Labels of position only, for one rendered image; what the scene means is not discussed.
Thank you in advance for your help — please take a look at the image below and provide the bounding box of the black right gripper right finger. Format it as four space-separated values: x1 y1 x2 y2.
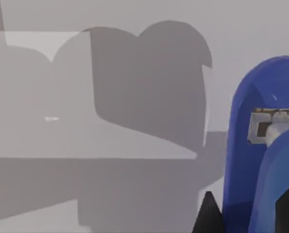
272 180 289 233

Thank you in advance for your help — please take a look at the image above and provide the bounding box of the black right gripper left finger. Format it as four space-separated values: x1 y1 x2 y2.
192 191 224 233

